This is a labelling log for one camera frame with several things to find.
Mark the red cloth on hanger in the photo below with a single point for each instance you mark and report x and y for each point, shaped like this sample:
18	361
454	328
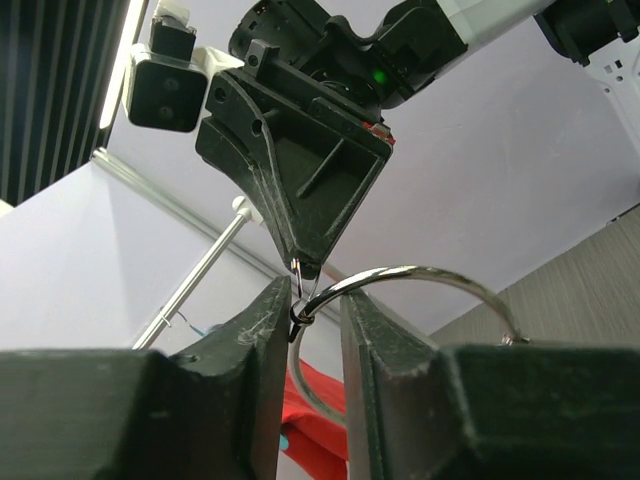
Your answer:
317	445

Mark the white metal clothes rack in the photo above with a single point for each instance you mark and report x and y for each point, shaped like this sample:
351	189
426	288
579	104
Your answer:
245	212

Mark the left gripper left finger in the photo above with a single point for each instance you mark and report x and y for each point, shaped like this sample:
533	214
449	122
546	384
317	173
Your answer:
210	411

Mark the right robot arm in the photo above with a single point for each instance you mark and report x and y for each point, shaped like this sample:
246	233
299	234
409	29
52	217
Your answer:
417	42

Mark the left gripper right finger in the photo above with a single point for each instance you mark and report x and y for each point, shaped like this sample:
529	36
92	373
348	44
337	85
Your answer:
484	411

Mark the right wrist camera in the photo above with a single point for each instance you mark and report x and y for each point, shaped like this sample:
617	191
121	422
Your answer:
167	79

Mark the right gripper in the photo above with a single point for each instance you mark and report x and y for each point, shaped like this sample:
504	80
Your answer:
306	152

